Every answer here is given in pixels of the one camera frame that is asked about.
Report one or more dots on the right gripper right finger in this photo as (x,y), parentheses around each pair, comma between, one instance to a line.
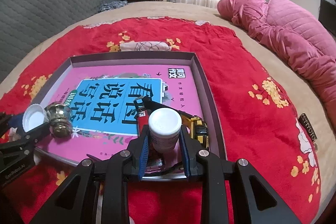
(231,189)

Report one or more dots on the red lighter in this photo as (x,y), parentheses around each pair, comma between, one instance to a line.
(142,120)

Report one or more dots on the white plastic jar lid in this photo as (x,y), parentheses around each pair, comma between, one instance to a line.
(34,116)

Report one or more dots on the red floral blanket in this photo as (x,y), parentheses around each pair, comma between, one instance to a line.
(257,116)

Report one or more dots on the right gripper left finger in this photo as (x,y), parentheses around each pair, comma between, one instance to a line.
(76,198)

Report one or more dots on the black and yellow watch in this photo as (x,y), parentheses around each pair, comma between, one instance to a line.
(193,127)

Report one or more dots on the small white pill bottle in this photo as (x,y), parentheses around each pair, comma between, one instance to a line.
(164,126)

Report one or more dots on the beige bed sheet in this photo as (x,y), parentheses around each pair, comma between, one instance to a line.
(298,90)

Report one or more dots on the blue patterned cloth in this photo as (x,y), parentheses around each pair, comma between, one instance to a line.
(112,5)

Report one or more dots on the pink and blue book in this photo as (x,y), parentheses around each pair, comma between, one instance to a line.
(102,103)

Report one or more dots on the grey quilted headboard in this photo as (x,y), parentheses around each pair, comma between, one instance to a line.
(27,23)

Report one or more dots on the black wall television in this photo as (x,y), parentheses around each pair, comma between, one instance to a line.
(327,16)

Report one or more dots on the pink quilted duvet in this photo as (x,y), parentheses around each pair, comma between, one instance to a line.
(296,37)

